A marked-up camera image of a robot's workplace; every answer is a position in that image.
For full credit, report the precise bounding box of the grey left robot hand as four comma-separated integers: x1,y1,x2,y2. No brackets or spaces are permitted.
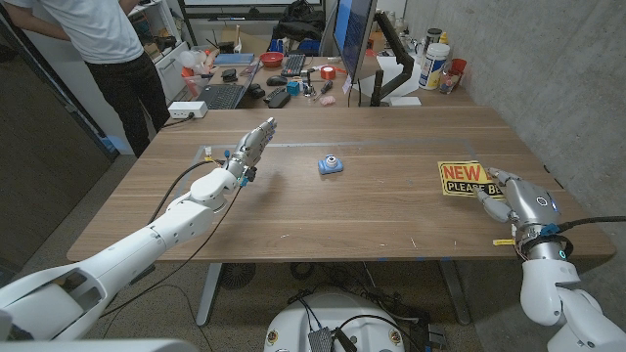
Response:
222,116,278,180

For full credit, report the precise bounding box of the yellow new driver bumper sticker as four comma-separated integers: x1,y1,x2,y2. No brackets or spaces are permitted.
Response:
437,160,505,199

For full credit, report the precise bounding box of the grey table leg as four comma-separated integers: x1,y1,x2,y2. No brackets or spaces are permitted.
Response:
195,262,224,328
437,258,473,327

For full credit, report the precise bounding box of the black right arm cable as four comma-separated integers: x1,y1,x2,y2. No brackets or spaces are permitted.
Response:
540,215,626,236

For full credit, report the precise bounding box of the black lidded jar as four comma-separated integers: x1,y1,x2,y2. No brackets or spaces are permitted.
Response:
424,27,443,53

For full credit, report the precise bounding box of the black keyboard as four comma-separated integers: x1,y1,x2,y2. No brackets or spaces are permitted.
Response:
280,52,307,78

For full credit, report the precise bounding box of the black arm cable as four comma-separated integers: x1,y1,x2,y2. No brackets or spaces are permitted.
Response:
540,215,626,236
149,159,229,225

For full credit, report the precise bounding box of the red bowl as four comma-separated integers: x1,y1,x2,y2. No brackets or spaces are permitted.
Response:
258,51,285,68

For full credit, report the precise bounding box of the black backpack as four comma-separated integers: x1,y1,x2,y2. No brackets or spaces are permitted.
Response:
271,0,327,43

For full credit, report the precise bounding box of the dark laptop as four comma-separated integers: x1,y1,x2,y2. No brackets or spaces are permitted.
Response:
198,58,263,110

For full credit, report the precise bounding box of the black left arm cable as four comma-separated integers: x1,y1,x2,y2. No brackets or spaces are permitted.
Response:
149,159,229,225

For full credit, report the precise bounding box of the white paper sheet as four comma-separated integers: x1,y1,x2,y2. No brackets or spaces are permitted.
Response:
359,54,423,99

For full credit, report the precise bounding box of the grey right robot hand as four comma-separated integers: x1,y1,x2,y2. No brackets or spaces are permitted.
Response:
472,166,563,245

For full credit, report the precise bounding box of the person in white t-shirt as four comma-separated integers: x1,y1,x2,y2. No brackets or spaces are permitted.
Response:
0,0,172,158

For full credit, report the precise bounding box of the computer monitor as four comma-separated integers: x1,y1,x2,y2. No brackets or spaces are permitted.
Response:
332,0,379,82

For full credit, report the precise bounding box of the white wipes canister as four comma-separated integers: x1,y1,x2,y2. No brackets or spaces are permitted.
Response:
418,42,451,91

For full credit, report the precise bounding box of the black handled screwdriver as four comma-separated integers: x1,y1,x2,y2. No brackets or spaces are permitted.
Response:
312,79,335,103

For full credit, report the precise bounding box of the white power strip box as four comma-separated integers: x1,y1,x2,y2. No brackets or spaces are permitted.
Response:
167,100,209,119

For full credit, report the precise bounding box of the clear plastic bag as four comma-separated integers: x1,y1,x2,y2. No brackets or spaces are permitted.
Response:
179,46,219,97

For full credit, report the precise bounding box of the white shelf cabinet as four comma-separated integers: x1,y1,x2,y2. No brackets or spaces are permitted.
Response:
127,0,192,107

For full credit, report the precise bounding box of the clear candy jar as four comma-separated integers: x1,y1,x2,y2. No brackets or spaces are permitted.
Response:
438,67,461,95

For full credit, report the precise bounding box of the black oval case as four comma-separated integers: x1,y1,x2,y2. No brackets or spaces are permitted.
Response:
267,90,292,110

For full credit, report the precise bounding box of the white robot torso base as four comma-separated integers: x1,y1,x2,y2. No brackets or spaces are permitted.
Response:
263,291,406,352

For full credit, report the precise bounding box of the blue toy camera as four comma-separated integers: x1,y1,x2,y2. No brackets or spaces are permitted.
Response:
317,154,344,176

